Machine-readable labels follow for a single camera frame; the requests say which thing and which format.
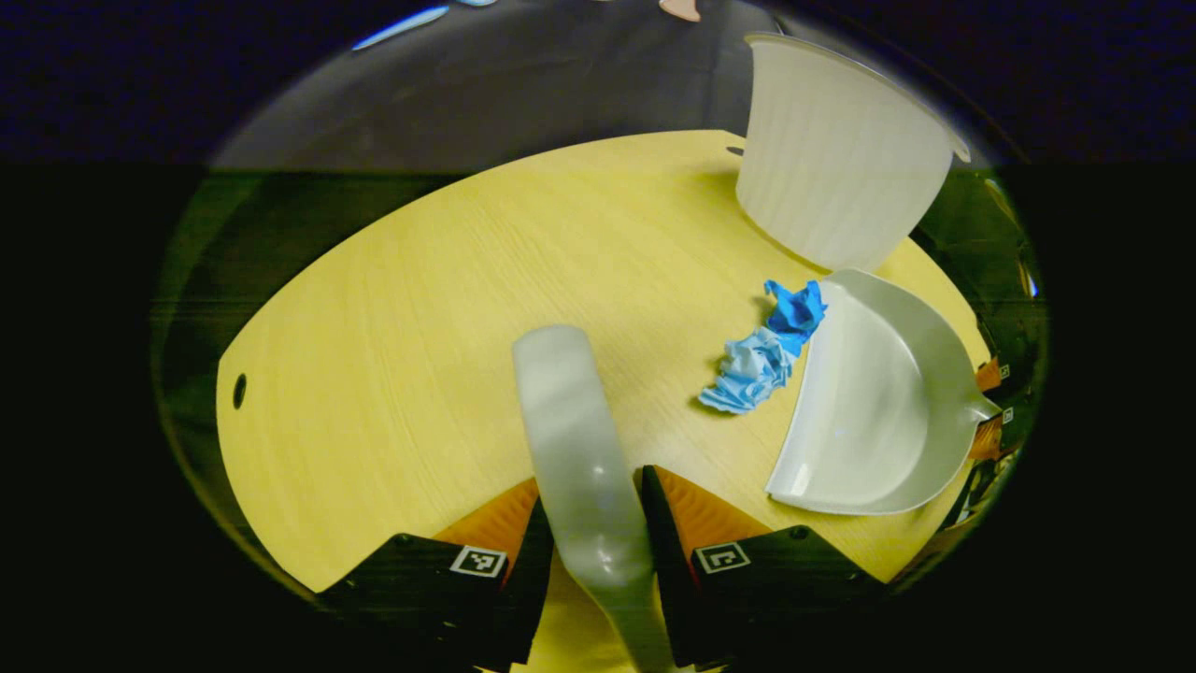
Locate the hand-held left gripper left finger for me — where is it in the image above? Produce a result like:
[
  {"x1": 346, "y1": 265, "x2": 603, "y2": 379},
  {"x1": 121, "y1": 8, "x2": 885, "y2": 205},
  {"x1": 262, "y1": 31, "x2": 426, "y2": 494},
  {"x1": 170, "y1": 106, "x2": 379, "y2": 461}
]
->
[{"x1": 316, "y1": 477, "x2": 556, "y2": 673}]

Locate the small white broom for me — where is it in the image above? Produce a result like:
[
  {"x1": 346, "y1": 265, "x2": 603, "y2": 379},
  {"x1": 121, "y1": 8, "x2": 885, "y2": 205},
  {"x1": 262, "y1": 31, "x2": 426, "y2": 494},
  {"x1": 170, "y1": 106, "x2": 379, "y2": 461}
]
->
[{"x1": 511, "y1": 323, "x2": 678, "y2": 673}]

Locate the light blue paper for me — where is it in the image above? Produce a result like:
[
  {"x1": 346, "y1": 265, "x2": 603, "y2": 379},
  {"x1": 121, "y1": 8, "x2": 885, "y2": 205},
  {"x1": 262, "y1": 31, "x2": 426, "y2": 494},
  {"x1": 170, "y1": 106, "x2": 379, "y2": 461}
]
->
[{"x1": 697, "y1": 327, "x2": 797, "y2": 416}]

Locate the white dustpan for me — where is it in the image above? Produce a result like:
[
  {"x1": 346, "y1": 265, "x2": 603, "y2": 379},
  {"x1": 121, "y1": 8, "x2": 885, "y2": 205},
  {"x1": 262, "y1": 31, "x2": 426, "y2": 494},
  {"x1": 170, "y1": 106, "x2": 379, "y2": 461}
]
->
[{"x1": 766, "y1": 268, "x2": 1003, "y2": 517}]

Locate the light wooden desktop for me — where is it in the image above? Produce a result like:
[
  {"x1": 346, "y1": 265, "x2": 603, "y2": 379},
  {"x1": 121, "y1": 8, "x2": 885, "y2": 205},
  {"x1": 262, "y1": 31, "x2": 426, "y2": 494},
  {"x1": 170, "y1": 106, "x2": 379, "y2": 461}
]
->
[{"x1": 215, "y1": 129, "x2": 993, "y2": 673}]

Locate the white garbage bin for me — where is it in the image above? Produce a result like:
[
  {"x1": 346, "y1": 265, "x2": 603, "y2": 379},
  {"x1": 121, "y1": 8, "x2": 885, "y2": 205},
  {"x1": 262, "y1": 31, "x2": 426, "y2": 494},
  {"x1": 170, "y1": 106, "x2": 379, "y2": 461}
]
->
[{"x1": 735, "y1": 34, "x2": 973, "y2": 274}]

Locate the dark blue paper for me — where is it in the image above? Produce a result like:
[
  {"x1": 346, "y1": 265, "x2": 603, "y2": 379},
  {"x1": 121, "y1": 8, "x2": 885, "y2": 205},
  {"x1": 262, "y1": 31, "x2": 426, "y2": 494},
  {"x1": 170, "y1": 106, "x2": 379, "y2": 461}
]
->
[{"x1": 763, "y1": 279, "x2": 828, "y2": 356}]

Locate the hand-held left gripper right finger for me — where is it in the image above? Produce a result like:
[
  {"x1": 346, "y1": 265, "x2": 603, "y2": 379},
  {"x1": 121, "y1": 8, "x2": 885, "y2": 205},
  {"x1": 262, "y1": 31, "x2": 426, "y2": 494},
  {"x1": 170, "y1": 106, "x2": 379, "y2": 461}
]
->
[{"x1": 640, "y1": 465, "x2": 889, "y2": 669}]

